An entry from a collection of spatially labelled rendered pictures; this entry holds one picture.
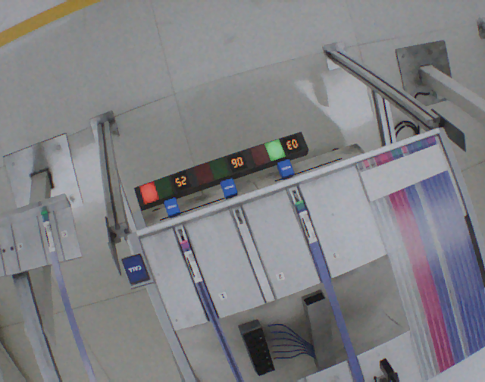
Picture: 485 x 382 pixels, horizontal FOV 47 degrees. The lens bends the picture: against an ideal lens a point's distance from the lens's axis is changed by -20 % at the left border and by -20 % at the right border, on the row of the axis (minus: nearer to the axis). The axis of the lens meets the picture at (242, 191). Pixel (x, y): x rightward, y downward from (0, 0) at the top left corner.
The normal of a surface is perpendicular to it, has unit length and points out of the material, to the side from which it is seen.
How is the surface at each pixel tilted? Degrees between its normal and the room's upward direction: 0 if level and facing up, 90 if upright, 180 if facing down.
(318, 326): 0
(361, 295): 0
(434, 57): 0
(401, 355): 42
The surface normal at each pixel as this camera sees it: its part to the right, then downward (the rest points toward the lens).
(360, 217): 0.04, -0.25
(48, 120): 0.25, 0.42
